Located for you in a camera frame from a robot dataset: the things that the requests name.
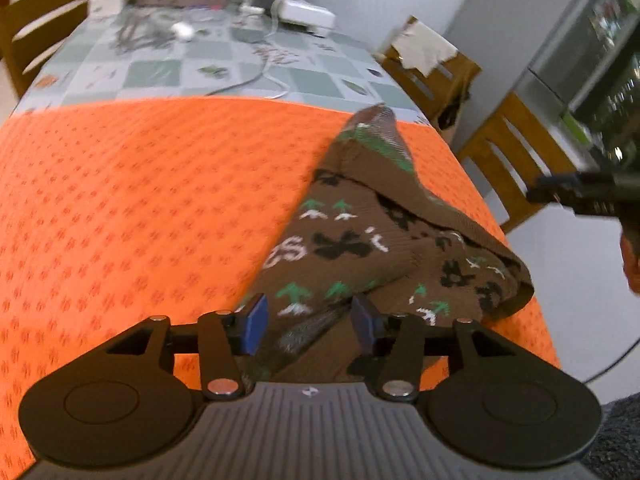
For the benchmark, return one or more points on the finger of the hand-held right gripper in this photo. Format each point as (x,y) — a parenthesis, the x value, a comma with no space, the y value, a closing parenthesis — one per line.
(570,187)

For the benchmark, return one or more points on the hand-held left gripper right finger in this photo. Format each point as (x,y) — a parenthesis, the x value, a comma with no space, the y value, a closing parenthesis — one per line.
(365,322)

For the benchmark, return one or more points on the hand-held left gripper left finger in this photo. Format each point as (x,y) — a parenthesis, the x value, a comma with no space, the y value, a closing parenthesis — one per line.
(252,324)

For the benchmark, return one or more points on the brown patterned knit sweater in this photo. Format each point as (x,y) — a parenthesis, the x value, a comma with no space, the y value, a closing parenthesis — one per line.
(350,240)

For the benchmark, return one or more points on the person's right hand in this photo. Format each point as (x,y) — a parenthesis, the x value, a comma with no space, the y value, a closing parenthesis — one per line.
(632,260)

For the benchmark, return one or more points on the wooden slat-back chair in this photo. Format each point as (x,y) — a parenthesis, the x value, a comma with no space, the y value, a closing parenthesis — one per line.
(40,25)
(515,160)
(440,85)

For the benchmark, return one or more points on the glass-front refrigerator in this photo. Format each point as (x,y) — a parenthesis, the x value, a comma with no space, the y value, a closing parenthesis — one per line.
(595,50)

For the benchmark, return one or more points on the orange patterned mat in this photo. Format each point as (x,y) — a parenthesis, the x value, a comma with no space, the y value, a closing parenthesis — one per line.
(125,210)

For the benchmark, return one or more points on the beige cloth on chair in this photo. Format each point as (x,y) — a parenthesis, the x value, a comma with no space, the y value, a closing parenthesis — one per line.
(425,47)

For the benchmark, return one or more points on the dark grey cloth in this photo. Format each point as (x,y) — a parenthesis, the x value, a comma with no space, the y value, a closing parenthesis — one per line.
(617,440)

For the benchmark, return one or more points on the checked leaf-print tablecloth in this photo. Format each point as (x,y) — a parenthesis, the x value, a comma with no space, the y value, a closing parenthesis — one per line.
(150,72)

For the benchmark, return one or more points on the small white oval gadget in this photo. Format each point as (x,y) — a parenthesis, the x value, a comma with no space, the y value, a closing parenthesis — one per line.
(182,31)

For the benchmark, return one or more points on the pile of grey clips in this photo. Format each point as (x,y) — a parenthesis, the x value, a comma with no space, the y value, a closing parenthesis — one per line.
(142,30)

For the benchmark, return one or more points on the white flat device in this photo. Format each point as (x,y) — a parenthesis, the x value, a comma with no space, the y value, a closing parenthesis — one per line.
(305,14)

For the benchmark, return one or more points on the white power strip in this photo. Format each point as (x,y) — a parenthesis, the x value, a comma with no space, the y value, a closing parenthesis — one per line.
(252,9)

